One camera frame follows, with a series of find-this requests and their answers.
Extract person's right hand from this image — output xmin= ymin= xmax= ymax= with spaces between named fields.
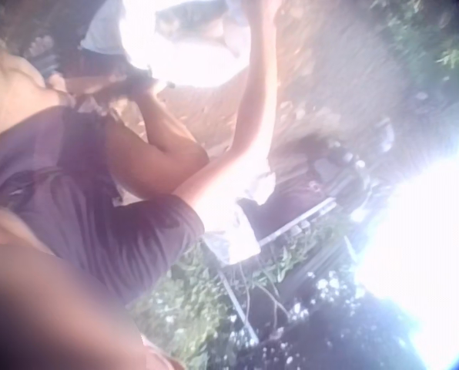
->
xmin=252 ymin=0 xmax=283 ymax=32

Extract white wash basin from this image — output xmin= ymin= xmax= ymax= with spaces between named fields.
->
xmin=118 ymin=0 xmax=256 ymax=88

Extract person's legs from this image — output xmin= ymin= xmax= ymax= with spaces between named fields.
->
xmin=0 ymin=49 xmax=210 ymax=166

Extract light blue cloth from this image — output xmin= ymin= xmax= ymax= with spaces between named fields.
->
xmin=79 ymin=0 xmax=127 ymax=58

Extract dark bag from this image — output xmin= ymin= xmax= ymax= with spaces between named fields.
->
xmin=240 ymin=180 xmax=333 ymax=242

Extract white crumpled cloth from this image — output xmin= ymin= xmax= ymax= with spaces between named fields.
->
xmin=203 ymin=169 xmax=279 ymax=267

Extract green plants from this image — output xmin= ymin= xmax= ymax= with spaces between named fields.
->
xmin=127 ymin=215 xmax=353 ymax=370

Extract white metal frame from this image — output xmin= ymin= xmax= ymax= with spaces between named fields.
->
xmin=213 ymin=198 xmax=340 ymax=346

